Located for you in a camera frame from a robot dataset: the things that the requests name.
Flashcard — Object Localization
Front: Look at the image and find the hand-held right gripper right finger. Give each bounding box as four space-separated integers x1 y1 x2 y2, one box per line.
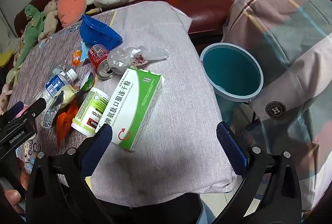
213 121 309 224

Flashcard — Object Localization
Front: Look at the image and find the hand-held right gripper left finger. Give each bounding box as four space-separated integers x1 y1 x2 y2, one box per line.
24 124 121 224

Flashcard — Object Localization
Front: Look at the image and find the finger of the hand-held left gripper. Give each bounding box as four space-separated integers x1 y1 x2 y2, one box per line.
22 97 48 122
0 101 24 126

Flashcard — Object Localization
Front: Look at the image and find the clear plastic water bottle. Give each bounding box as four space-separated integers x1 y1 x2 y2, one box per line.
39 68 78 129

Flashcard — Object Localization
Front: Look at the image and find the red-orange wrapper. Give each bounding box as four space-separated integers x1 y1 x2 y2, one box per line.
56 100 79 149

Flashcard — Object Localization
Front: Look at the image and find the orange and cream snack bag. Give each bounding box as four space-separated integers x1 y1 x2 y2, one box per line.
50 85 78 113

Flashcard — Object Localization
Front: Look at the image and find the green and white medicine box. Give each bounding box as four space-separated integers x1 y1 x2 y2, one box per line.
95 67 166 153

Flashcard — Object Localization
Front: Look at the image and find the small green white cup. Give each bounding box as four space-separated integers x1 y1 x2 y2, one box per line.
79 70 95 92

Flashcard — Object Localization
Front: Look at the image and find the orange egg toy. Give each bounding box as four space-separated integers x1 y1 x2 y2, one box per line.
71 50 83 66

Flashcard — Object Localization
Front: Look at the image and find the blue round waste bin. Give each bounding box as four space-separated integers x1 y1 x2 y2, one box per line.
200 43 264 127

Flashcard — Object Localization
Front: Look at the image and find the red soda can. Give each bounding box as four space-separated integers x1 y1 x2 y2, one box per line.
88 44 116 80

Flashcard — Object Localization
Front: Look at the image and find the clear plastic bag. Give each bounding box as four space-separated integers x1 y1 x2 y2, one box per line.
107 46 169 74

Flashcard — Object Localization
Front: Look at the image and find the blue plastic container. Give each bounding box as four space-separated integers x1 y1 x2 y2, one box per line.
79 15 123 51

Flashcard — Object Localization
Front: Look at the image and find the person's left hand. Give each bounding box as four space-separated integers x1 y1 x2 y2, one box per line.
0 158 29 214

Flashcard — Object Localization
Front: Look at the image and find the person's leg in jeans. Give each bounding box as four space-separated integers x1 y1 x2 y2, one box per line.
197 198 217 224

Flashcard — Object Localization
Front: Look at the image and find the pinkish grey tablecloth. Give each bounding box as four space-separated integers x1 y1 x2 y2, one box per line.
5 1 238 193

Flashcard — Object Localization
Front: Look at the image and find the small green dinosaur plush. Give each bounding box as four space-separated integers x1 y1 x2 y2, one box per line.
5 4 46 84

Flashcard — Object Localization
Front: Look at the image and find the beige doll plush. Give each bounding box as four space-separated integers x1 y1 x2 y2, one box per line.
38 0 59 41

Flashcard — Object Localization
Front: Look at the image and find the plaid blanket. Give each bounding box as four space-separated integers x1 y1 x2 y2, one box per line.
220 0 332 214

